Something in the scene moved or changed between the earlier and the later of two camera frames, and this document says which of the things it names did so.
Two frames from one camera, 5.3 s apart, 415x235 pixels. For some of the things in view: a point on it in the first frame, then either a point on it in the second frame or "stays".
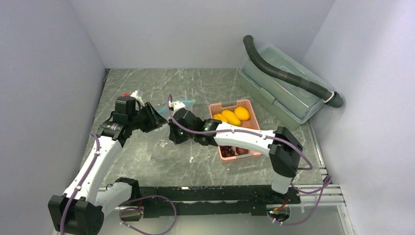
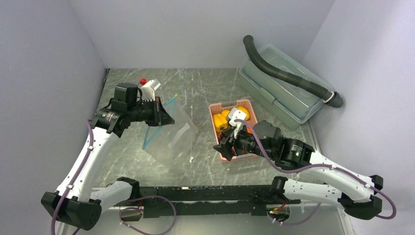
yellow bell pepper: [219, 116] stays
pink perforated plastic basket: [241, 113] stays
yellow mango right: [242, 112] stays
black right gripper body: [179, 136] -> [244, 141]
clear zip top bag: [188, 104] -> [172, 144]
